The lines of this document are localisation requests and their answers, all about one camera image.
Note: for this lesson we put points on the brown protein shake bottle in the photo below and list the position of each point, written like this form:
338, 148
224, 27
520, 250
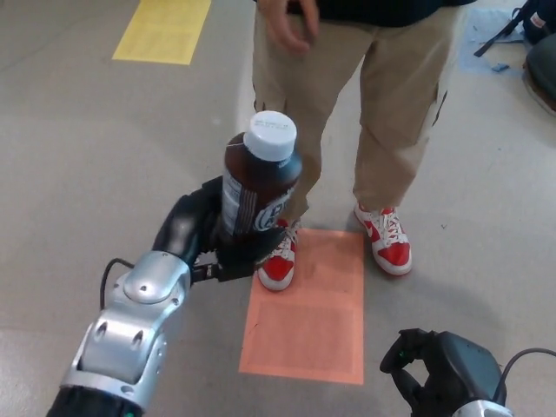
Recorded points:
260, 174

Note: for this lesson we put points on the red white right sneaker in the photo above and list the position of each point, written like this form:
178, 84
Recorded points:
278, 269

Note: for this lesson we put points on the red white sneaker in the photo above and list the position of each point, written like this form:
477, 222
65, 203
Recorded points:
278, 269
391, 249

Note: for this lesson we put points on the blue paper sheet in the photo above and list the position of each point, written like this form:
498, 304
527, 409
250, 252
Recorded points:
478, 35

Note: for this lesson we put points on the red white left sneaker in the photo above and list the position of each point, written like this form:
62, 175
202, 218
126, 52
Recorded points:
391, 249

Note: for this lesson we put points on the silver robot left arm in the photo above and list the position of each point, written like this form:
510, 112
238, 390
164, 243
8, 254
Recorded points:
126, 321

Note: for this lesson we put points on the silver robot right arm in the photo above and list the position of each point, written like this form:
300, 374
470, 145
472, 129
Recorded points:
482, 410

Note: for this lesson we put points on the person in khaki pants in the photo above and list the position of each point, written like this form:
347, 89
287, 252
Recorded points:
391, 108

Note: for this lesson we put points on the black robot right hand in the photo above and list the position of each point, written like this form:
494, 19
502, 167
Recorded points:
456, 369

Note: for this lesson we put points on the orange paper sheet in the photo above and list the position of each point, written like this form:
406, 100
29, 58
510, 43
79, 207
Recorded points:
304, 321

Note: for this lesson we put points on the black shirt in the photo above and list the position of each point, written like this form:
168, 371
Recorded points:
382, 8

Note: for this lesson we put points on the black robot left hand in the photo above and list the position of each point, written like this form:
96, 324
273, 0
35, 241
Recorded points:
191, 226

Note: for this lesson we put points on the black backpack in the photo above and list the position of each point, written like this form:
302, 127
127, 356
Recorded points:
538, 19

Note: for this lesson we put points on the dark grey round object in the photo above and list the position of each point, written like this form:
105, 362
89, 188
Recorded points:
543, 69

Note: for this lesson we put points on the small blue tape piece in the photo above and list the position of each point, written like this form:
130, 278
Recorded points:
499, 67

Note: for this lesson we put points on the yellow paper sheet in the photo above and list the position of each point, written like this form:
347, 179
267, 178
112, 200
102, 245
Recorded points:
163, 32

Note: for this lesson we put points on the person's right hand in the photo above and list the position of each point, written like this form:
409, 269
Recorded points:
286, 24

